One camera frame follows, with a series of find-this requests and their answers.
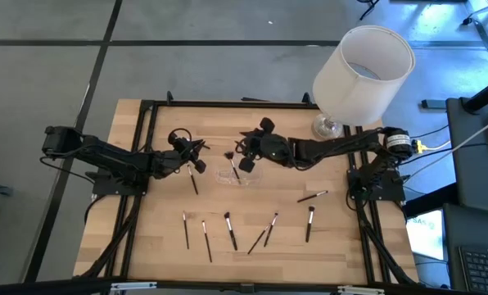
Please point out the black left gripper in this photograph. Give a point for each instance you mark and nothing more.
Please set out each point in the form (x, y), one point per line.
(188, 151)

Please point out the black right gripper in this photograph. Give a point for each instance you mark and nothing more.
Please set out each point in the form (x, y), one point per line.
(272, 148)

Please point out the thin black makeup brush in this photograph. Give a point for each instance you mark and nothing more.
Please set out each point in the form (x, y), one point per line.
(311, 196)
(269, 232)
(186, 233)
(192, 180)
(256, 243)
(207, 243)

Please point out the thick black makeup brush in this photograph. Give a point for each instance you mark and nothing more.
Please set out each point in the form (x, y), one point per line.
(230, 231)
(309, 225)

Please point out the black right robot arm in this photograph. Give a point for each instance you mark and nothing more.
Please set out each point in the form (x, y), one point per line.
(338, 147)

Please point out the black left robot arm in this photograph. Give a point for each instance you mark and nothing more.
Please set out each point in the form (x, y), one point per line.
(105, 153)

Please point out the fan makeup brush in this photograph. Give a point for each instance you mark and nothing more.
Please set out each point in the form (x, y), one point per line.
(232, 164)

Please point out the clear acrylic brush organizer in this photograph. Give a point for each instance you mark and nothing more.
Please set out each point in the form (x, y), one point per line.
(252, 177)

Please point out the white shade table lamp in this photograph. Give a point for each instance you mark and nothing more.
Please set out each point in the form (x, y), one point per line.
(350, 82)

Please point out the black clamp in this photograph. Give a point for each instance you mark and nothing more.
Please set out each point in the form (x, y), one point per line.
(247, 288)

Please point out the grey box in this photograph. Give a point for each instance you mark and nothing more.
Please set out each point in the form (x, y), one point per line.
(432, 104)

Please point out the bright tablet screen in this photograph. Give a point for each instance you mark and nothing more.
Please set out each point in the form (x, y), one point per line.
(426, 233)

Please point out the black crossbar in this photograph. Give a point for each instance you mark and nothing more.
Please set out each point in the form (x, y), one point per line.
(43, 287)

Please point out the black side desk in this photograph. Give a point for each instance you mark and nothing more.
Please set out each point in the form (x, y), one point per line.
(477, 164)

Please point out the black pole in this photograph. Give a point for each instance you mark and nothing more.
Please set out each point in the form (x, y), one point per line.
(487, 93)

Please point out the black keyboard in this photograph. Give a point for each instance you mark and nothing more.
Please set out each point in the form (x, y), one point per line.
(483, 270)

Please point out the black aluminium table frame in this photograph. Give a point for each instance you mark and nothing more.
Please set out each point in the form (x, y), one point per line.
(211, 103)

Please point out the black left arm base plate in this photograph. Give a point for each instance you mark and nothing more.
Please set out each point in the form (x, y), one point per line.
(105, 187)

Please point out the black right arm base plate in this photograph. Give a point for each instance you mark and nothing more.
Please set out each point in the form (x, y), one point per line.
(391, 190)

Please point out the silver bracket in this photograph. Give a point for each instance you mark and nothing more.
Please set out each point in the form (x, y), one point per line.
(133, 285)
(360, 291)

